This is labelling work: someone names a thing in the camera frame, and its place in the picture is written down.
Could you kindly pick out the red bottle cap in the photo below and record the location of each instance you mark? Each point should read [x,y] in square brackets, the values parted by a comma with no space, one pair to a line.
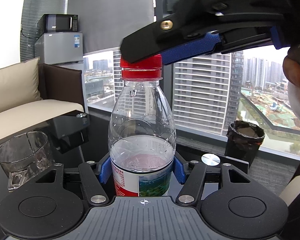
[147,69]

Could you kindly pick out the clear plastic water bottle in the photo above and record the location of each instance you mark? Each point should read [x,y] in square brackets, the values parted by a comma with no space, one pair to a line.
[141,140]

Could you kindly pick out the grey roller window blind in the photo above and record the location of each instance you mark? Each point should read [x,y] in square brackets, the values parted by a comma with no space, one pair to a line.
[104,23]

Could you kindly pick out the large beige back cushion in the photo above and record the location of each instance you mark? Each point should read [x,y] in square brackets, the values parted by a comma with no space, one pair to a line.
[19,84]

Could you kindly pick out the black trash bin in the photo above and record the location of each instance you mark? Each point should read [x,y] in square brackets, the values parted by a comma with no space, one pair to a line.
[244,140]

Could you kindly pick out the silver refrigerator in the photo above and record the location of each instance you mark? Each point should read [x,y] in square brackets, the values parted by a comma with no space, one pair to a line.
[62,55]

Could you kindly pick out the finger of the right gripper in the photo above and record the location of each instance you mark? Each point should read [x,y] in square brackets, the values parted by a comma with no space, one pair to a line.
[150,42]
[215,42]

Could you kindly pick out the person's right hand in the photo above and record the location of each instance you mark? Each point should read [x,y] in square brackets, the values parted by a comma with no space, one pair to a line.
[291,69]

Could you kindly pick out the beige sofa with brown frame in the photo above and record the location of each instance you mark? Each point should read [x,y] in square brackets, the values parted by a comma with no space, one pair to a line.
[22,117]

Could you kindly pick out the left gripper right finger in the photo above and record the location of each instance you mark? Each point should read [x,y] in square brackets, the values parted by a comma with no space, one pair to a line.
[191,175]

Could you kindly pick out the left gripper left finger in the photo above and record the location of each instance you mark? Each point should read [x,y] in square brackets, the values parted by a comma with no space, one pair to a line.
[92,181]

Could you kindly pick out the black microwave oven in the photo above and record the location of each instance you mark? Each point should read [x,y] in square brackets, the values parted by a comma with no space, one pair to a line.
[50,23]

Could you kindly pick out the clear glass mug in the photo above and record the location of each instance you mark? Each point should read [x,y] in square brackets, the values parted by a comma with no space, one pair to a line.
[25,156]

